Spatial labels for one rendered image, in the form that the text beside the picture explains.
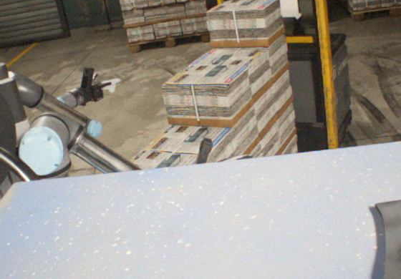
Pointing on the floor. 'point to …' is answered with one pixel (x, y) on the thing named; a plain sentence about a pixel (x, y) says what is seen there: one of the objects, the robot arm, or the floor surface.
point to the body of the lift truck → (341, 83)
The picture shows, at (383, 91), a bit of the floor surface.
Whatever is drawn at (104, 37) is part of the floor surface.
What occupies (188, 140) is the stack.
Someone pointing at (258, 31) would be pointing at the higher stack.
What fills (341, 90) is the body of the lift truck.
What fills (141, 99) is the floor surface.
